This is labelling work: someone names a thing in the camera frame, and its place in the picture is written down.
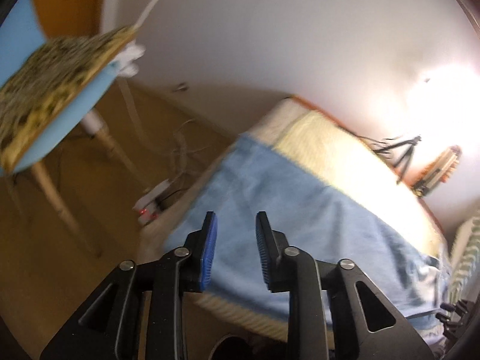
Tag bright ring light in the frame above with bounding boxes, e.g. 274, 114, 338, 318
371, 61, 479, 162

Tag folded silver tripod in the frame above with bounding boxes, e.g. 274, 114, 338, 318
412, 145, 462, 197

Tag light blue denim pants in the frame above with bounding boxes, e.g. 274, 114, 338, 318
164, 136, 448, 330

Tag black mini tripod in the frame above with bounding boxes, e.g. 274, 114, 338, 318
373, 136, 422, 185

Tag green leaf pattern pillow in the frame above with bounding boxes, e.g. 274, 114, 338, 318
448, 210, 479, 303

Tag yellow striped sheet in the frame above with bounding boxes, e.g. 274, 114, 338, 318
190, 100, 451, 345

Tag leopard print cushion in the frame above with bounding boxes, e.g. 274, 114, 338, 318
1, 26, 137, 173

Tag white power strip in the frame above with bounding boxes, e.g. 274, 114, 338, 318
133, 179, 171, 226

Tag blue chair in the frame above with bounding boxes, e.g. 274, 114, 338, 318
1, 0, 137, 257

